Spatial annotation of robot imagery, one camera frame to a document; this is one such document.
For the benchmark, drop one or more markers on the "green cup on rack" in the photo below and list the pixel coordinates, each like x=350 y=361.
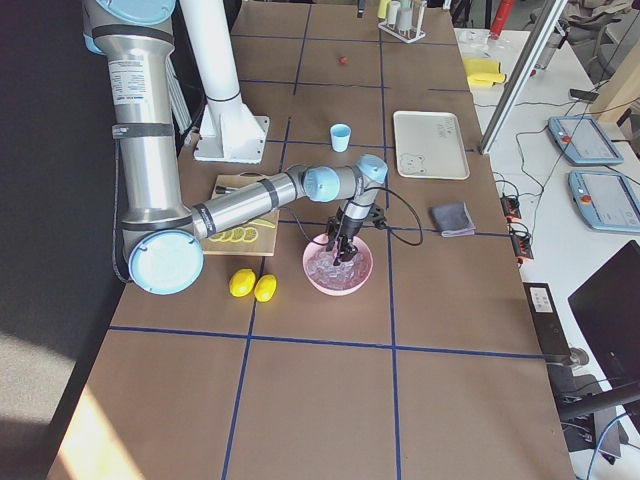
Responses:
x=404 y=20

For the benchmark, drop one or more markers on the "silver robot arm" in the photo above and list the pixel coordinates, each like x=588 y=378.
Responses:
x=161 y=235

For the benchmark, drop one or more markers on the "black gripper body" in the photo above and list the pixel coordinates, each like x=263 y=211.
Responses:
x=344 y=231

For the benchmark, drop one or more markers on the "black monitor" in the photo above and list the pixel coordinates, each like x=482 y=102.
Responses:
x=606 y=309

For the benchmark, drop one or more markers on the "lemon far from board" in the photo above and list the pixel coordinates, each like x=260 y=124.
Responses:
x=265 y=288

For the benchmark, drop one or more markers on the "grey folded cloth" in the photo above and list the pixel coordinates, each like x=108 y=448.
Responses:
x=453 y=220

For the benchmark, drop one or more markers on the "white wire cup rack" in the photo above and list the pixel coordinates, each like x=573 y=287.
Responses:
x=417 y=32

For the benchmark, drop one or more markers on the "wooden cutting board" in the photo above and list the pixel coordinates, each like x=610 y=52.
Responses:
x=266 y=241

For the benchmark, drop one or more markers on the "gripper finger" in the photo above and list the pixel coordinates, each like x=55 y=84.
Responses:
x=345 y=253

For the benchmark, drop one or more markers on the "pink bowl of ice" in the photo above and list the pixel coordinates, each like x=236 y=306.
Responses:
x=343 y=279

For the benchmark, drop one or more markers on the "cream bear tray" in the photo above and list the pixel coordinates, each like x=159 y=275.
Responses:
x=429 y=145

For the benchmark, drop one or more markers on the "lower teach pendant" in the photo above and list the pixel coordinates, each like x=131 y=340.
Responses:
x=605 y=201

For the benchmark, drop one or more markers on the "white cup on rack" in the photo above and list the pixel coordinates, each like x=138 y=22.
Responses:
x=393 y=10

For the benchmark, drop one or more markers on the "yellow towel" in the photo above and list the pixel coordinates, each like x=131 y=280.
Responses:
x=483 y=72

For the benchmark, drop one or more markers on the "yellow cup on rack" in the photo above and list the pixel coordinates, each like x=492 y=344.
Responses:
x=382 y=9

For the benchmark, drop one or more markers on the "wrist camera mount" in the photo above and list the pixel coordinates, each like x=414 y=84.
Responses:
x=377 y=217

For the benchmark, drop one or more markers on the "black power strip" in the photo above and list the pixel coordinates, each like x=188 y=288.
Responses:
x=520 y=235

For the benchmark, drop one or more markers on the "aluminium frame post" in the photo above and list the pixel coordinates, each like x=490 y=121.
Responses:
x=537 y=40

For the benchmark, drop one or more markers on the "lemon near board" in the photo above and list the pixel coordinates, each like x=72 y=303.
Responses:
x=242 y=282

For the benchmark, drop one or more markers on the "lemon slices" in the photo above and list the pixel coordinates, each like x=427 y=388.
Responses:
x=244 y=235

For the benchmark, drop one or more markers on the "upper teach pendant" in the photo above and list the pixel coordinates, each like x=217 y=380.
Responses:
x=583 y=141

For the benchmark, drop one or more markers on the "crumpled white plastic wrap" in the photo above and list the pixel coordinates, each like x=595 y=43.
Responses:
x=472 y=39

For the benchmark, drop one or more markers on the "teach pendant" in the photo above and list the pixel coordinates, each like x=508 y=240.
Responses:
x=605 y=201
x=583 y=141

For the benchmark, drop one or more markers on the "light blue cup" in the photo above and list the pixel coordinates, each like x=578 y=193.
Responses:
x=340 y=134

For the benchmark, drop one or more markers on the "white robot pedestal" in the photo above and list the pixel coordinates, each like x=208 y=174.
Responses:
x=229 y=131

